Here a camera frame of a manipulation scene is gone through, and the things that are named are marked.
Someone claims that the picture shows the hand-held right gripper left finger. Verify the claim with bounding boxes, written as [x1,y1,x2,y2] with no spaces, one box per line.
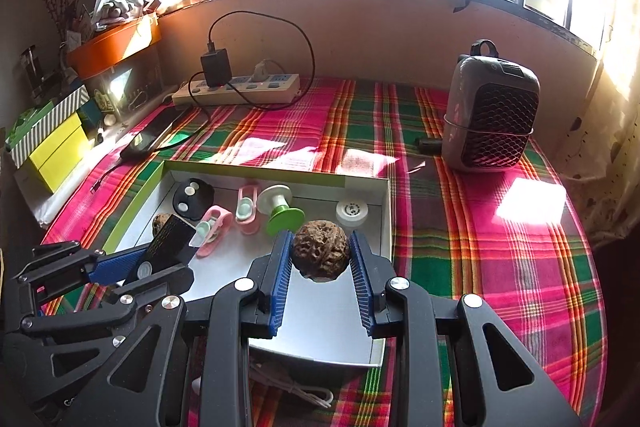
[65,229,293,427]

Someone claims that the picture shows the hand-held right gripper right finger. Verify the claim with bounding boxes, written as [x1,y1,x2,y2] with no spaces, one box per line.
[348,230,583,427]

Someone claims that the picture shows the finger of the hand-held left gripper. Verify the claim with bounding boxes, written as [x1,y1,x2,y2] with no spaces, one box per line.
[14,243,152,289]
[10,264,196,385]

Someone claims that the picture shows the black rectangular device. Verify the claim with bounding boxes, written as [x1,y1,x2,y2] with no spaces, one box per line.
[125,214,197,284]

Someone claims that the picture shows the large brown walnut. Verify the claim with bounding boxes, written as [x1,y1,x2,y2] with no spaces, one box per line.
[292,219,351,283]

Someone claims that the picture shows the small brown walnut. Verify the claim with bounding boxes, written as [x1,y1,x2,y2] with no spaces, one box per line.
[152,213,174,241]

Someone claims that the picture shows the green and white cardboard box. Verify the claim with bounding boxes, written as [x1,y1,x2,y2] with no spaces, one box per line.
[102,159,392,368]

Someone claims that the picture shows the green and white spool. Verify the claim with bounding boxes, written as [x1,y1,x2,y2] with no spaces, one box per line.
[258,184,305,236]

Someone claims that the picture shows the pink and mint clip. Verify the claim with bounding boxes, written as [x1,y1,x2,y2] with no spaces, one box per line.
[192,205,235,258]
[235,184,261,235]

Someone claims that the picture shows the black round disc white dots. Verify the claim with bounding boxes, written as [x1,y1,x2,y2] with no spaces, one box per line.
[172,178,215,222]

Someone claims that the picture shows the white plastic sheet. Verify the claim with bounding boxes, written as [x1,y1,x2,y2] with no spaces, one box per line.
[30,189,67,228]

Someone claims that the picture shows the plaid cloth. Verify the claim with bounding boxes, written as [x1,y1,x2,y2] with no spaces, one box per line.
[40,77,608,427]

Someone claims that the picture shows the black phone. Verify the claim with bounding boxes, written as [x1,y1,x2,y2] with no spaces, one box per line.
[121,106,188,158]

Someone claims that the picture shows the teal small box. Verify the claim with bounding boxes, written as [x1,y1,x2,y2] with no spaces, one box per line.
[77,99,102,128]

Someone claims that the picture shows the striped box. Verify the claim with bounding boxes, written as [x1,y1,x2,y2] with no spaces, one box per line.
[5,84,91,168]

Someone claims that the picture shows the white power strip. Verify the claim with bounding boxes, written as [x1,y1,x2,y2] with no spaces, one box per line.
[172,73,301,108]

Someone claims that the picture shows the grey portable heater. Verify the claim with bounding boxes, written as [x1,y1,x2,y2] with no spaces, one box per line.
[441,39,542,172]

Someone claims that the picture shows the orange planter box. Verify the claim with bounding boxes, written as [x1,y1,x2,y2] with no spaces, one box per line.
[66,17,163,80]

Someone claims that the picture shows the black charger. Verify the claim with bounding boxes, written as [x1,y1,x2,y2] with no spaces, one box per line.
[201,48,232,88]

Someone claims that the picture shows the cream dotted curtain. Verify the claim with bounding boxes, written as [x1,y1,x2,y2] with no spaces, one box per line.
[560,0,640,248]

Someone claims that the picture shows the black phone cable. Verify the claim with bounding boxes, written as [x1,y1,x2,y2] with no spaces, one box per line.
[90,152,132,196]

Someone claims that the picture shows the white cable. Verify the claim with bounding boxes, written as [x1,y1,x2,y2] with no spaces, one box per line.
[250,354,335,409]

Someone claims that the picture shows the black charger cable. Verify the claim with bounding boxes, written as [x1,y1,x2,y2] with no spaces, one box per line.
[187,11,317,112]

